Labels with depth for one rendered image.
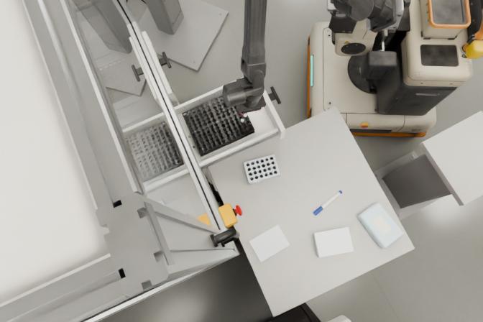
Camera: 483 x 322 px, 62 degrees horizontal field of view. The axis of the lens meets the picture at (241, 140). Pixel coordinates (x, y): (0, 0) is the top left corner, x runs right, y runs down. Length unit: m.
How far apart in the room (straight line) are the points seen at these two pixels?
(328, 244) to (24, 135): 1.25
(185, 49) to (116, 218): 2.31
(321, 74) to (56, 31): 1.92
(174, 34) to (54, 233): 2.35
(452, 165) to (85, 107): 1.54
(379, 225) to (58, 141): 1.32
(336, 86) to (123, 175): 1.96
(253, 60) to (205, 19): 1.54
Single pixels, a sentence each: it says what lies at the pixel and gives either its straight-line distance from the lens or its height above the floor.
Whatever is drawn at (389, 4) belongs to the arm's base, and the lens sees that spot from 1.39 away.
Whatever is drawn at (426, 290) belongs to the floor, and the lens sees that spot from 2.51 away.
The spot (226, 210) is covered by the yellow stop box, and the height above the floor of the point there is 0.91.
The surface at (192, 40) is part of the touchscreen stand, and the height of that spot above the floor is 0.04.
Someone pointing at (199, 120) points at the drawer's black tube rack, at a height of 0.90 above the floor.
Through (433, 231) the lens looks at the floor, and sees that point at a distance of 2.53.
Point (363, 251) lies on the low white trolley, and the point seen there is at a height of 0.76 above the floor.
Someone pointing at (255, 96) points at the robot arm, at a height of 1.16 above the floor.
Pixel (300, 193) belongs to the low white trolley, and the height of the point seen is 0.76.
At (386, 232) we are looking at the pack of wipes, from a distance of 1.61.
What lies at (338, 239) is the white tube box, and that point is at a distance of 1.56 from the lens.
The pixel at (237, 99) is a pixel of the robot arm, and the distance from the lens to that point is 1.25.
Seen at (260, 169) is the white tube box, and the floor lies 0.80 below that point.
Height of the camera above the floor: 2.34
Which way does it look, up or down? 75 degrees down
